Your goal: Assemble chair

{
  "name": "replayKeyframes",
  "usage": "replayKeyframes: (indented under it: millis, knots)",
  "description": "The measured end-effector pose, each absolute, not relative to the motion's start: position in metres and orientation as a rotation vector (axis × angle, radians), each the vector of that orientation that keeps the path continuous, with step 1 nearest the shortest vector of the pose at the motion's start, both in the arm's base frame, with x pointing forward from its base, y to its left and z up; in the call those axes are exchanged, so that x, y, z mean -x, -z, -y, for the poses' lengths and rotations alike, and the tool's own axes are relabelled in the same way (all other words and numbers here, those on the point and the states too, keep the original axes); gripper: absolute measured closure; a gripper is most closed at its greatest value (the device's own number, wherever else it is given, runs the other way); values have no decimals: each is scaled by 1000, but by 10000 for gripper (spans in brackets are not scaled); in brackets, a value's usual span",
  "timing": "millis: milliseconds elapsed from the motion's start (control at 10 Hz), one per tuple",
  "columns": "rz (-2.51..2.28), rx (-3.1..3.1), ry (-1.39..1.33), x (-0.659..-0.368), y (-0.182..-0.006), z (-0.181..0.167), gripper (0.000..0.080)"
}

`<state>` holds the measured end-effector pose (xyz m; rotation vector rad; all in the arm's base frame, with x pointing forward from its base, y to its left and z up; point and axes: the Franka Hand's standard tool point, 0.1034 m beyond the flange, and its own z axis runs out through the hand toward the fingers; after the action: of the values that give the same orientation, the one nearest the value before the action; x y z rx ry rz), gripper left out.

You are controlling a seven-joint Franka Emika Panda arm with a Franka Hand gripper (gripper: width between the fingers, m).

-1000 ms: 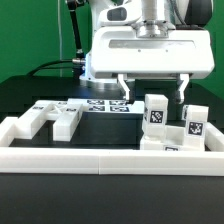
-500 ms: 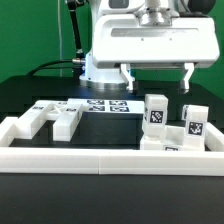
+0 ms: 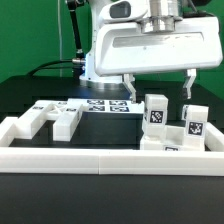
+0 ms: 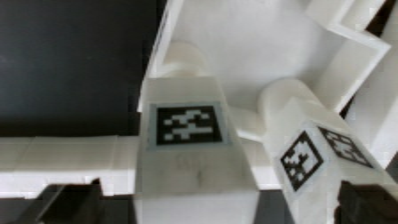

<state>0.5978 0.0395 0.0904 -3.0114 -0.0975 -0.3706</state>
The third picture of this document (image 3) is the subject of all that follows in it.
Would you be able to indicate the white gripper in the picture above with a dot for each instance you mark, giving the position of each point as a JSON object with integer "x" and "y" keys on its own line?
{"x": 150, "y": 36}

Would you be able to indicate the white chair seat part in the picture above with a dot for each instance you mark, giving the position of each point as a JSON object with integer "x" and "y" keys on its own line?
{"x": 172, "y": 138}

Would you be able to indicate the white U-shaped fence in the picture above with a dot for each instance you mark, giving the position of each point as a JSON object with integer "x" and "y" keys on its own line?
{"x": 103, "y": 162}

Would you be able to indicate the white marker base plate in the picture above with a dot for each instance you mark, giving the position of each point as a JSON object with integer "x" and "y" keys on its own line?
{"x": 107, "y": 106}

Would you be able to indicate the white chair back frame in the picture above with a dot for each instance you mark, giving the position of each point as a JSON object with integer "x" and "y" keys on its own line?
{"x": 65, "y": 116}

